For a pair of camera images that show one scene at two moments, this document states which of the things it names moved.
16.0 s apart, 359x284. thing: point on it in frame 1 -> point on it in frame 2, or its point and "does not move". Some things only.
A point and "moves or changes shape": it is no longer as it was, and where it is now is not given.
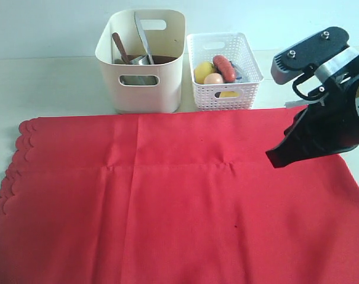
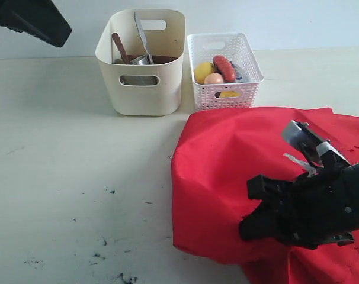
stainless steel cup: x=143 y=60 does not move
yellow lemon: x=201 y=70 does not move
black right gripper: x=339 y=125 -> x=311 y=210
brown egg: x=213 y=78 does not move
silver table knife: x=144 y=39 does not move
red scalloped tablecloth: x=175 y=197 moves or changes shape
